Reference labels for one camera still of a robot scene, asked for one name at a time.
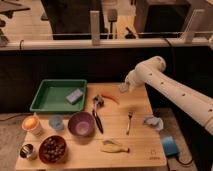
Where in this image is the crumpled light blue cloth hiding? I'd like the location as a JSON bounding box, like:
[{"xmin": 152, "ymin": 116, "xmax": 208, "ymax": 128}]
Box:
[{"xmin": 143, "ymin": 116, "xmax": 164, "ymax": 131}]

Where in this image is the green plastic tray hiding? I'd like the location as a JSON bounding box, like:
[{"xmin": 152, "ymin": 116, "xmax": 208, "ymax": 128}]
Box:
[{"xmin": 30, "ymin": 79, "xmax": 87, "ymax": 113}]

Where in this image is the black handled can opener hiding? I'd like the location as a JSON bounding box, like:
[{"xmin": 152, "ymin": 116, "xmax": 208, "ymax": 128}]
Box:
[{"xmin": 92, "ymin": 95, "xmax": 104, "ymax": 133}]

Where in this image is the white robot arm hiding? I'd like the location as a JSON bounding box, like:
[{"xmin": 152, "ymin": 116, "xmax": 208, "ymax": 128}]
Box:
[{"xmin": 125, "ymin": 56, "xmax": 213, "ymax": 135}]

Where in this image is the red chili pepper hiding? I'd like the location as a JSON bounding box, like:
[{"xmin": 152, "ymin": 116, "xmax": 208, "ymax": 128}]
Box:
[{"xmin": 101, "ymin": 93, "xmax": 120, "ymax": 105}]

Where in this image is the silver fork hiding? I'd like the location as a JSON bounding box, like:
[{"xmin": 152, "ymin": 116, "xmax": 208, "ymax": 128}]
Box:
[{"xmin": 126, "ymin": 111, "xmax": 133, "ymax": 135}]

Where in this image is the dark brown patterned bowl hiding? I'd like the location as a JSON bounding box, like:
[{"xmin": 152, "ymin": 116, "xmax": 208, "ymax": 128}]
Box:
[{"xmin": 39, "ymin": 135, "xmax": 67, "ymax": 164}]

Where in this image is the wooden board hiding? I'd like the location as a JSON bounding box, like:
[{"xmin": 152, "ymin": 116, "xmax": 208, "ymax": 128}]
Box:
[{"xmin": 15, "ymin": 83, "xmax": 167, "ymax": 171}]

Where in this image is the orange topped white cup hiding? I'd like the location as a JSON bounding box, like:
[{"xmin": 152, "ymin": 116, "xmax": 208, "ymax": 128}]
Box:
[{"xmin": 22, "ymin": 115, "xmax": 42, "ymax": 136}]

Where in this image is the blue grey sponge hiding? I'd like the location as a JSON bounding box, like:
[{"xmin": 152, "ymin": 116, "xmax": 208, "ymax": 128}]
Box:
[{"xmin": 66, "ymin": 89, "xmax": 83, "ymax": 104}]

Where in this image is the light blue plastic cup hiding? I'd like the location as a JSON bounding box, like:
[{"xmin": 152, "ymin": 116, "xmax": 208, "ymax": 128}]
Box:
[{"xmin": 49, "ymin": 115, "xmax": 64, "ymax": 131}]

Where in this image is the purple bowl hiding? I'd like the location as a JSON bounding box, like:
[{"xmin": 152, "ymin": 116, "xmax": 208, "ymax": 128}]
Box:
[{"xmin": 68, "ymin": 112, "xmax": 95, "ymax": 137}]

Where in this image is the small metal can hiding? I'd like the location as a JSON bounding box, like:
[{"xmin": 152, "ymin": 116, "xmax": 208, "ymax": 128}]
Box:
[{"xmin": 19, "ymin": 144, "xmax": 37, "ymax": 160}]

